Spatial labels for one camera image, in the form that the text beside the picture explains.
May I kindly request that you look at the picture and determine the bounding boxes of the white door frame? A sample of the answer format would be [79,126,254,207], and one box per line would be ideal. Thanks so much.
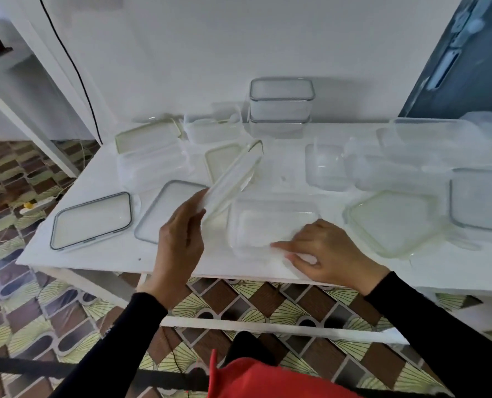
[0,20,82,179]

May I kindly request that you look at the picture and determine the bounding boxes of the small green-rimmed clear lid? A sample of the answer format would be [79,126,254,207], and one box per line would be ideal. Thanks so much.
[204,142,246,184]

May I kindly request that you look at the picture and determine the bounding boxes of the medium clear food container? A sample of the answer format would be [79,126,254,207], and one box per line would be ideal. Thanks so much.
[250,77,314,123]
[248,116,309,140]

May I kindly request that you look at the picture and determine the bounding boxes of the white table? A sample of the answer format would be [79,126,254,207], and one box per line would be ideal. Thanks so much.
[16,118,492,347]

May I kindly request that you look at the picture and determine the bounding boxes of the large green-rimmed clear lid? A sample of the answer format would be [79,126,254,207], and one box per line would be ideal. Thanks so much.
[114,118,183,155]

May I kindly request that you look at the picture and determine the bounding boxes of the red garment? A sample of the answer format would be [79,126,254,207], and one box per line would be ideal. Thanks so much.
[206,350,363,398]

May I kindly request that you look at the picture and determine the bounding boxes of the person's left forearm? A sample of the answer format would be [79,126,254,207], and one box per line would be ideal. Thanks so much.
[48,290,170,398]

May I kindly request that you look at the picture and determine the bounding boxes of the large grey-rimmed clear lid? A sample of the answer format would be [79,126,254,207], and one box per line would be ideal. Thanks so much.
[50,191,141,252]
[449,167,492,235]
[134,179,230,246]

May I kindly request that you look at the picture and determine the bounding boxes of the small clear container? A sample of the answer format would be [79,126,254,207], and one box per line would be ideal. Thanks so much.
[304,143,353,192]

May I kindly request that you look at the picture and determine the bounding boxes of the square green-rimmed clear lid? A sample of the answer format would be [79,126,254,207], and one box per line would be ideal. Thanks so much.
[342,189,452,260]

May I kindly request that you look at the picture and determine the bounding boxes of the person's right hand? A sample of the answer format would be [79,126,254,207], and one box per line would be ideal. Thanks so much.
[270,219,391,297]

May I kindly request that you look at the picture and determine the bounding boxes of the black trousers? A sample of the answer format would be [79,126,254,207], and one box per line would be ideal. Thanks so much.
[223,330,278,368]

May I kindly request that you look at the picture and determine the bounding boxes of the person's left hand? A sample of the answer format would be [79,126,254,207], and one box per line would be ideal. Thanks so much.
[137,188,208,311]

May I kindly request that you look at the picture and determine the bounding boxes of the green-rimmed container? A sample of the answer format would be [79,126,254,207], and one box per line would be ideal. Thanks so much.
[198,139,265,222]

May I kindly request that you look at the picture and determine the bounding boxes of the thin white cable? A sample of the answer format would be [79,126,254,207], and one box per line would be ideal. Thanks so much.
[53,138,89,203]

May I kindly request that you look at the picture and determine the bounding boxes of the light blue door latch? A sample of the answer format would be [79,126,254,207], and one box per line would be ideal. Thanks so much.
[448,0,486,49]

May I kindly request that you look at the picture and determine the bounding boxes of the person's right forearm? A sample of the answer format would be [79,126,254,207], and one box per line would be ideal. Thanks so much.
[363,271,492,398]

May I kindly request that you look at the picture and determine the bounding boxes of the white power strip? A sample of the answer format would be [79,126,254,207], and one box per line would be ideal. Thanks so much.
[19,196,58,215]

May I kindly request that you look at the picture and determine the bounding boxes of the black wall cable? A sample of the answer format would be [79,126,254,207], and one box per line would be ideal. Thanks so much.
[37,0,104,145]

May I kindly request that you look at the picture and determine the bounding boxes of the blue-grey door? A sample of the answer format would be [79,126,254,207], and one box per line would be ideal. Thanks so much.
[398,0,492,125]

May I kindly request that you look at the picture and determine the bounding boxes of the green-lidded container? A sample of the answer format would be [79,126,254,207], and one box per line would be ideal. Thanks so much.
[228,197,322,261]

